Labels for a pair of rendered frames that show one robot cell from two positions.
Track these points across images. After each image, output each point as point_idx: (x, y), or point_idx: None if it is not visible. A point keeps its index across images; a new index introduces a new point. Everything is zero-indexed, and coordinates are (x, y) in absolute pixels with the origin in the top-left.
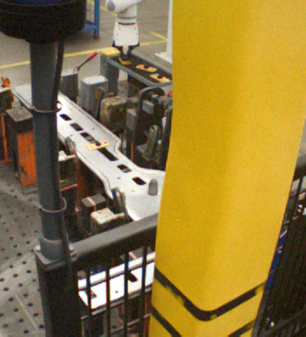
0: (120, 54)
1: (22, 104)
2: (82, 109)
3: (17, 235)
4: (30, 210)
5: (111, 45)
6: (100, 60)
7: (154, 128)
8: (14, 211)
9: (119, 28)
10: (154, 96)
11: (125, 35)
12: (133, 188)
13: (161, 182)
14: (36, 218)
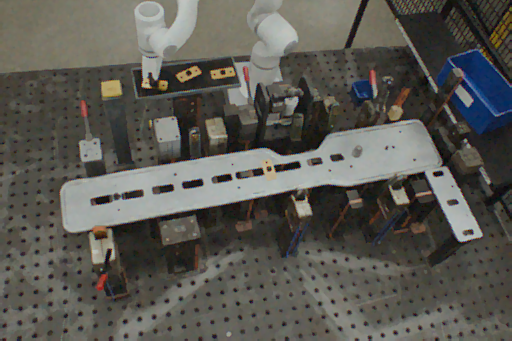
0: (155, 83)
1: None
2: (163, 161)
3: (275, 290)
4: (235, 269)
5: (150, 83)
6: (106, 105)
7: (300, 116)
8: (233, 286)
9: (157, 61)
10: (283, 95)
11: (160, 62)
12: (347, 164)
13: (343, 142)
14: (252, 266)
